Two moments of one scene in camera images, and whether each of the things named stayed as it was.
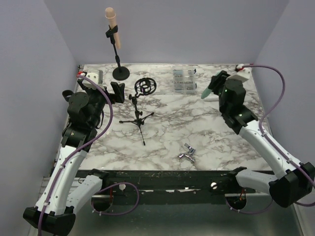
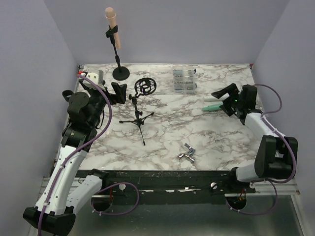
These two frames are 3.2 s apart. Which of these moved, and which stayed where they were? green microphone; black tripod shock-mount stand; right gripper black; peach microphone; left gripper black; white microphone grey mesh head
Moved: green microphone; right gripper black
Stayed: peach microphone; white microphone grey mesh head; black tripod shock-mount stand; left gripper black
